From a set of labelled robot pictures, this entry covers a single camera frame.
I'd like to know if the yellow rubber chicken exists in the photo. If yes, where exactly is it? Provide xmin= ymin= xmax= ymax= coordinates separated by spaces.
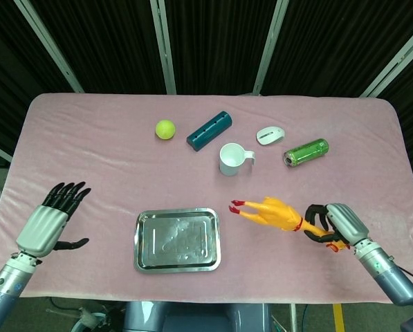
xmin=228 ymin=196 xmax=349 ymax=253

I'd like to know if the white metal frame post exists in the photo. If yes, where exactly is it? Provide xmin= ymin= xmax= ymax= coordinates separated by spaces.
xmin=149 ymin=0 xmax=177 ymax=95
xmin=252 ymin=0 xmax=291 ymax=95
xmin=360 ymin=19 xmax=413 ymax=98
xmin=13 ymin=0 xmax=85 ymax=93

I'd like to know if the black pleated curtain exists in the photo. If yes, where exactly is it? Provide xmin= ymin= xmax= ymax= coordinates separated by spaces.
xmin=0 ymin=0 xmax=413 ymax=190

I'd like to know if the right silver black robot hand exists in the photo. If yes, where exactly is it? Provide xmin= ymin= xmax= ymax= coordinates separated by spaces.
xmin=304 ymin=203 xmax=370 ymax=250

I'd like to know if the pink table cloth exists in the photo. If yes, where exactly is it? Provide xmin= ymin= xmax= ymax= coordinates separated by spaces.
xmin=0 ymin=92 xmax=413 ymax=306

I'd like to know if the green drink can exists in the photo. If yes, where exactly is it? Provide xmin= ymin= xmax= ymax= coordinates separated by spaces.
xmin=283 ymin=138 xmax=330 ymax=168

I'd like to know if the rectangular metal tray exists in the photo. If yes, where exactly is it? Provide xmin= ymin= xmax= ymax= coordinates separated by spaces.
xmin=134 ymin=207 xmax=222 ymax=273

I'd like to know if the yellow-green tennis ball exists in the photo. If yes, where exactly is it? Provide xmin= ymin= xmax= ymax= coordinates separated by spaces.
xmin=154 ymin=119 xmax=176 ymax=141

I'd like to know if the white computer mouse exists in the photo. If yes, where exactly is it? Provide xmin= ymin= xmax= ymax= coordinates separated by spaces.
xmin=255 ymin=126 xmax=286 ymax=146

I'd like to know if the white plastic mug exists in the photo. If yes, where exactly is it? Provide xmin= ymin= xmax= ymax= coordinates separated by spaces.
xmin=219 ymin=142 xmax=256 ymax=176

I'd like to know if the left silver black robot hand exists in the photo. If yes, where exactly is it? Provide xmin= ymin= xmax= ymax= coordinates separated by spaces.
xmin=15 ymin=181 xmax=92 ymax=259

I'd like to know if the blue-grey robot torso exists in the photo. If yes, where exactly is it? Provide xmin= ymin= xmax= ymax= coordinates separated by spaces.
xmin=122 ymin=299 xmax=273 ymax=332

